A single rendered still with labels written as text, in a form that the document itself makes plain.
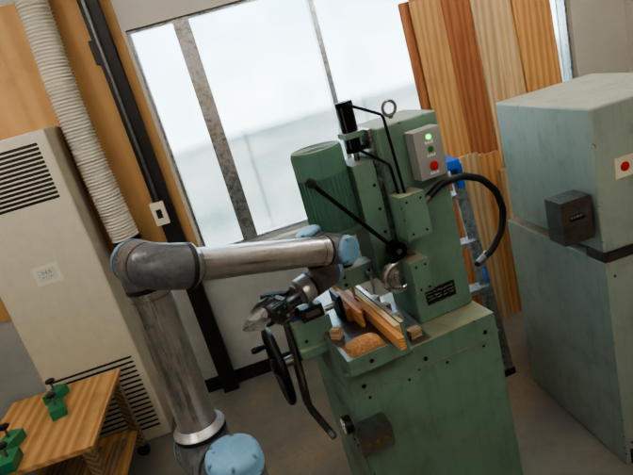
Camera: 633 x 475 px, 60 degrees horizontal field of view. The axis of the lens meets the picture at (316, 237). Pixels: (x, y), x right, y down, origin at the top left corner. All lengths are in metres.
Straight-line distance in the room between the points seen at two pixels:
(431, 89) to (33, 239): 2.26
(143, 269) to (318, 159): 0.68
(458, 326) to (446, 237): 0.31
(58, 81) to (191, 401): 1.92
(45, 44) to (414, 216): 2.01
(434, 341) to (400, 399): 0.23
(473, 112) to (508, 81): 0.27
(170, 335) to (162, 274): 0.22
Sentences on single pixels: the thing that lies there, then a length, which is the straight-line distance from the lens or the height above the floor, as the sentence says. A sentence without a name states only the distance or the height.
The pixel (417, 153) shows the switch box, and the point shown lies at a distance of 1.78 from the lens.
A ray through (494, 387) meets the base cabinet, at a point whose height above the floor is 0.51.
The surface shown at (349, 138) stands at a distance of 1.82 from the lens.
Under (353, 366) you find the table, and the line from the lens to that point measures 1.73.
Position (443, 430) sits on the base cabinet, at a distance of 2.12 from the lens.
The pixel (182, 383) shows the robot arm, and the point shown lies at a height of 1.07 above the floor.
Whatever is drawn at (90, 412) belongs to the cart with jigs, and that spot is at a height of 0.53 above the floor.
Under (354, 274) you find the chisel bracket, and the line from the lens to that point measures 1.92.
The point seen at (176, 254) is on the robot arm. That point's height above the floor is 1.44.
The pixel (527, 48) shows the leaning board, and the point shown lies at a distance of 3.52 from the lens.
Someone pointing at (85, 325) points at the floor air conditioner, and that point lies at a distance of 3.17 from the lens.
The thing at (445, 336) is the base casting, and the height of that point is 0.79.
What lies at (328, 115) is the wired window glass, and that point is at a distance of 3.29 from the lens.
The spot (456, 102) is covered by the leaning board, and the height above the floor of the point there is 1.32.
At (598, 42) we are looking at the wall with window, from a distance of 3.95.
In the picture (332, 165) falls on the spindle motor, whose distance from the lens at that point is 1.76.
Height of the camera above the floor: 1.79
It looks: 18 degrees down
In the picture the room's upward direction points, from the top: 16 degrees counter-clockwise
